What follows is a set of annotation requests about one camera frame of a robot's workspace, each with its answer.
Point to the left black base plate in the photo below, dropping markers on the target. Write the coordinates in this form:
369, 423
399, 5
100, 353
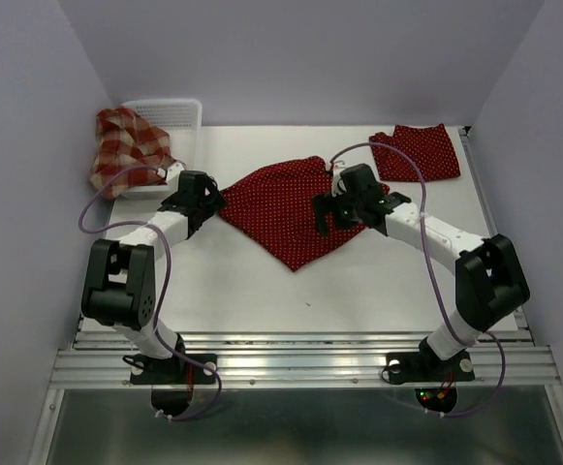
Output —
147, 371

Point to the red polka dot skirt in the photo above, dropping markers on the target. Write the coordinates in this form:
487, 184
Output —
431, 149
273, 206

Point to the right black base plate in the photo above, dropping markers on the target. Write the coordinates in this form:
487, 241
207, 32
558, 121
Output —
421, 367

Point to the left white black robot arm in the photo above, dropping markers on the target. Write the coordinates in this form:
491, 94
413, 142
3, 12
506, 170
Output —
127, 278

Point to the aluminium rail frame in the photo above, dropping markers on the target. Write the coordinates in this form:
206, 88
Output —
299, 356

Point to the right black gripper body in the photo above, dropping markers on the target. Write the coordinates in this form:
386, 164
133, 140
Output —
347, 212

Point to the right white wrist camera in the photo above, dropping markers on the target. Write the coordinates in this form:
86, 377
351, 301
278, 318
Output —
337, 183

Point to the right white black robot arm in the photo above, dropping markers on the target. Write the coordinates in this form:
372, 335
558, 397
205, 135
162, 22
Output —
489, 282

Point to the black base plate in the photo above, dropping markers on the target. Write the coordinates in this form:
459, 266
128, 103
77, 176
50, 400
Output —
147, 371
421, 367

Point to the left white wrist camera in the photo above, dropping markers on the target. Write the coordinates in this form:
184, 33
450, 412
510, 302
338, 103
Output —
170, 175

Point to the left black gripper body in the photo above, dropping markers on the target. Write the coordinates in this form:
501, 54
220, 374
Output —
211, 202

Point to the red cream plaid skirt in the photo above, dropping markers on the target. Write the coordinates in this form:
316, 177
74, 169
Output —
129, 150

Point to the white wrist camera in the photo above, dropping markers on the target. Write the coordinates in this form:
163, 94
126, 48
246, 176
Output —
337, 183
170, 175

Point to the white plastic basket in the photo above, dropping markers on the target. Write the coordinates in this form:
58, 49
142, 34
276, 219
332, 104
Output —
181, 118

